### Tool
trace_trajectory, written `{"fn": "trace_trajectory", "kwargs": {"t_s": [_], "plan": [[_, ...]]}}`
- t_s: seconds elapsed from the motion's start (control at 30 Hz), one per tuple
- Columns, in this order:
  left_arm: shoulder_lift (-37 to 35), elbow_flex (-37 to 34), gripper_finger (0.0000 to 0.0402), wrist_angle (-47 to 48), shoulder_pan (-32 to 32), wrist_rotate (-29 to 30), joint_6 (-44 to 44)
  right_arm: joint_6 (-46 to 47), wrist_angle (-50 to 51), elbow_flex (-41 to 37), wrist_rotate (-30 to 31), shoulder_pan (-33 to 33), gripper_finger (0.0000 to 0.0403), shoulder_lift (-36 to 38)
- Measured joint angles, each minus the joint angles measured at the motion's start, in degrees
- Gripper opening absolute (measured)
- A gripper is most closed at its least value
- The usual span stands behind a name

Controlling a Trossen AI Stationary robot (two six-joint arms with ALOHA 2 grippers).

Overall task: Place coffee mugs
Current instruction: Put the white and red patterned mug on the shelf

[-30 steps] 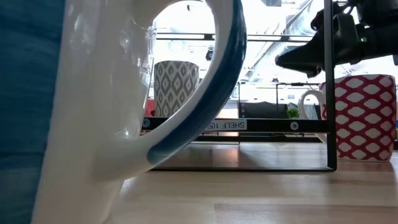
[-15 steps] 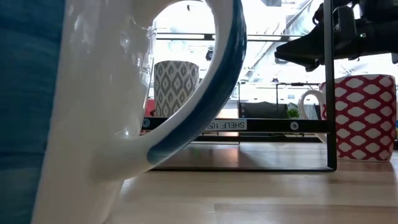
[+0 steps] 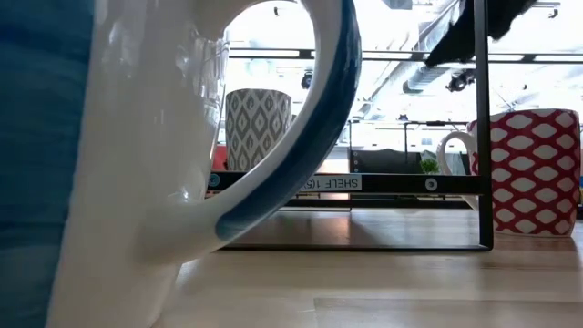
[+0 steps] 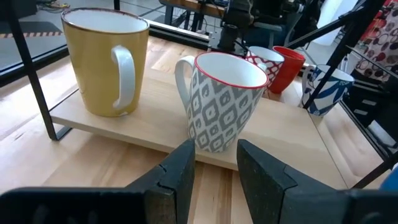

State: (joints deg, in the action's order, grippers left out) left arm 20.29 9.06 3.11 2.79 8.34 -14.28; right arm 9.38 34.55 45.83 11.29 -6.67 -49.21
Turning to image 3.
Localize red white patterned mug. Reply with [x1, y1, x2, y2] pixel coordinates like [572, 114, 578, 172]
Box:
[435, 108, 583, 238]

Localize grey white patterned mug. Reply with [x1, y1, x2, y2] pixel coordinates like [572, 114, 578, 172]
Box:
[225, 88, 293, 172]

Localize blue and white mug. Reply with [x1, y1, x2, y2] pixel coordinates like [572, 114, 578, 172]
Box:
[0, 0, 363, 328]

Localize ceiling light track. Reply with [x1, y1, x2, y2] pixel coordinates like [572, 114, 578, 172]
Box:
[227, 46, 583, 64]

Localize small green potted plant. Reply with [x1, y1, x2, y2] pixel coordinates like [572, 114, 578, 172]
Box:
[418, 157, 441, 176]

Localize black background workstation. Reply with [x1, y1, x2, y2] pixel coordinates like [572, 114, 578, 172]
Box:
[348, 118, 470, 175]

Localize silver ventilation duct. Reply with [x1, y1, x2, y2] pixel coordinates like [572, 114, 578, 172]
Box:
[354, 0, 475, 120]

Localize wooden shelf with black frame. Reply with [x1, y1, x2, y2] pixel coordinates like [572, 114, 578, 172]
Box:
[207, 0, 496, 252]

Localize black aluminium table frame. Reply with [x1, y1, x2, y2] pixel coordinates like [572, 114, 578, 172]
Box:
[281, 195, 475, 210]

